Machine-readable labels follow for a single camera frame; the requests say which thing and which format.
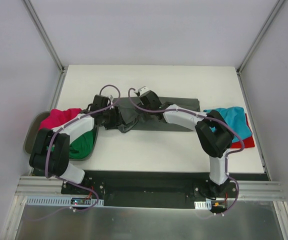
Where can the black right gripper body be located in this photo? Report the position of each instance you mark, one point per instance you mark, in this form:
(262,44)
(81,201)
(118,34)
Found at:
(146,115)

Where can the green t-shirt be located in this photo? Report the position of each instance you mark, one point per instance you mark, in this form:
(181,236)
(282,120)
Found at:
(82,146)

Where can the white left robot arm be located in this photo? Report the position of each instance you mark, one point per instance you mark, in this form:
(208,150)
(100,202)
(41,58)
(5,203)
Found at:
(51,149)

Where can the left white cable duct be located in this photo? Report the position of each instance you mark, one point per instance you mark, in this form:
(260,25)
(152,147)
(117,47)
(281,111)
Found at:
(63,201)

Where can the white cable duct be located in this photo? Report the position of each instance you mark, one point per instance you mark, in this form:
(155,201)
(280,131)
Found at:
(63,201)
(203,205)

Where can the teal folded t-shirt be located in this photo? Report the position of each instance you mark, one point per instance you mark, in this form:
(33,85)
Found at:
(232,115)

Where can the magenta t-shirt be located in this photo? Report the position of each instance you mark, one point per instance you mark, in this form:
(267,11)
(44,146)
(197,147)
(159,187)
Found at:
(59,117)

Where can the grey t-shirt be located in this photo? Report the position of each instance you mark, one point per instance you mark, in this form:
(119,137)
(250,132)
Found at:
(129,117)

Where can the aluminium frame post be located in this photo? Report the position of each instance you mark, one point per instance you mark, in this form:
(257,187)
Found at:
(43,34)
(277,7)

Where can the right white cable duct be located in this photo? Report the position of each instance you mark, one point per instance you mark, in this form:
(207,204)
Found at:
(203,205)

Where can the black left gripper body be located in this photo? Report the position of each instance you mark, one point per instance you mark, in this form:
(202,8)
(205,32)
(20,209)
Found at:
(115,117)

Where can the right aluminium frame post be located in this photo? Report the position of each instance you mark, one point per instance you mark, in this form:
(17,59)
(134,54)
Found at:
(277,7)

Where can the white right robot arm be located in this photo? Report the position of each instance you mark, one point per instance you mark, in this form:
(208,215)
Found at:
(214,136)

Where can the left aluminium frame post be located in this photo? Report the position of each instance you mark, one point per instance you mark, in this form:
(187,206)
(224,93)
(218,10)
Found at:
(43,34)

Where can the red folded t-shirt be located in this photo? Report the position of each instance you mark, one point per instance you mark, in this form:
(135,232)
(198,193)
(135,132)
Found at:
(245,132)

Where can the grey plastic bin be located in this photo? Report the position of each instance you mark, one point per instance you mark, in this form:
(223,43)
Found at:
(34,128)

